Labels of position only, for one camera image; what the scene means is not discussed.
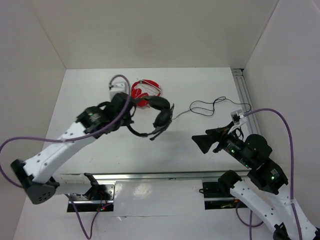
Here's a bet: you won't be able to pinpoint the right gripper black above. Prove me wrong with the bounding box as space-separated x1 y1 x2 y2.
190 120 252 167

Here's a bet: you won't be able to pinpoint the black headset with microphone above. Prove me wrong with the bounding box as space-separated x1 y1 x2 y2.
126 96 175 141

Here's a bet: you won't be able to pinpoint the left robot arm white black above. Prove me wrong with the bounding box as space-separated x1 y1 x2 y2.
10 92 136 205

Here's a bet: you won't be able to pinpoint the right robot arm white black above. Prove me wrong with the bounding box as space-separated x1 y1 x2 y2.
191 126 320 240

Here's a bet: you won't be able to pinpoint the red headphones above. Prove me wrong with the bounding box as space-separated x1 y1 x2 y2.
131 79 162 99

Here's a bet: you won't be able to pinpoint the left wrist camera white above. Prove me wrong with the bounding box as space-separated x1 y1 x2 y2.
109 81 127 100

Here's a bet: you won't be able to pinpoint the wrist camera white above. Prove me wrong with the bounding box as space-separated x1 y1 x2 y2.
227 109 247 135
109 81 127 100

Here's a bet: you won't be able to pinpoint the aluminium rail front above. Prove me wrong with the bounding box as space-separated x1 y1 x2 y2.
59 171 251 183

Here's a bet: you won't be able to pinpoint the aluminium rail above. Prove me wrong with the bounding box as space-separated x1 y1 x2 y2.
231 68 261 135
59 171 251 183

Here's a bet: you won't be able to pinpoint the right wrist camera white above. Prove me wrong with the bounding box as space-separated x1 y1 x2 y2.
227 109 247 135

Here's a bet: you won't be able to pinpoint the aluminium rail right side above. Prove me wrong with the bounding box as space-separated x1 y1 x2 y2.
231 68 261 135

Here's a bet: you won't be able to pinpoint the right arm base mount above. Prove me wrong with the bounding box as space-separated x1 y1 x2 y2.
198 181 247 210

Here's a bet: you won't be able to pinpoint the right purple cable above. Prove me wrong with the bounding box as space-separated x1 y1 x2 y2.
236 108 305 240

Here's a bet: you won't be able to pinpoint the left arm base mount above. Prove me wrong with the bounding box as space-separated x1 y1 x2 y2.
67 173 116 213

